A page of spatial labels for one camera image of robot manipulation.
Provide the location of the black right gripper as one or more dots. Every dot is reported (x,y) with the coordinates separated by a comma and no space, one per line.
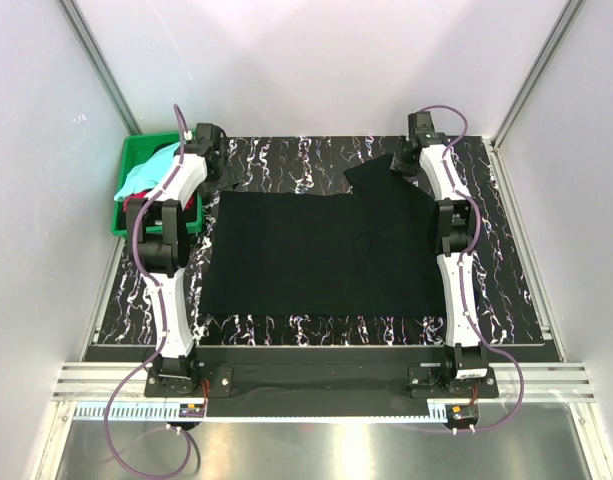
(397,164)

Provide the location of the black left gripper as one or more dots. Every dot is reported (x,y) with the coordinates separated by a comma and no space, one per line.
(220,158)

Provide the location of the black t shirt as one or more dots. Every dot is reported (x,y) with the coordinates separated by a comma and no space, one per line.
(362,253)

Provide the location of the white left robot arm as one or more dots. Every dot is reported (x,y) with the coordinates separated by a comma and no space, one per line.
(160,246)

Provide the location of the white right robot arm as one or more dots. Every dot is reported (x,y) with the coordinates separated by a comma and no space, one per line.
(454,239)

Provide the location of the black marble pattern mat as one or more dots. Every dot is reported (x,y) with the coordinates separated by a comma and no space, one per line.
(505,311)

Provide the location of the light blue t shirt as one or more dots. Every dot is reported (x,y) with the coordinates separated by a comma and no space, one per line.
(146,176)

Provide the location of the green plastic bin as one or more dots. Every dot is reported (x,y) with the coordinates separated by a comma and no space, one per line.
(137,149)

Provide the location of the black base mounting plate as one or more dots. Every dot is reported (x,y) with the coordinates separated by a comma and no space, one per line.
(348,378)

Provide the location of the left aluminium corner post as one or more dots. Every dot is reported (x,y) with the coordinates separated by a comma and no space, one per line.
(100,66)

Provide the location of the aluminium corner post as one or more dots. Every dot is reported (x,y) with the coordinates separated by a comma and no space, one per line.
(564,22)
(100,66)

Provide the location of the right aluminium corner post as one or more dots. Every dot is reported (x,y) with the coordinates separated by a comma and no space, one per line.
(564,22)

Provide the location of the white slotted cable duct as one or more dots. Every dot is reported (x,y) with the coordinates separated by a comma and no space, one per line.
(176,411)

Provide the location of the aluminium frame rail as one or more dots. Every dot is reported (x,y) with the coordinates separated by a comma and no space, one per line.
(83,381)

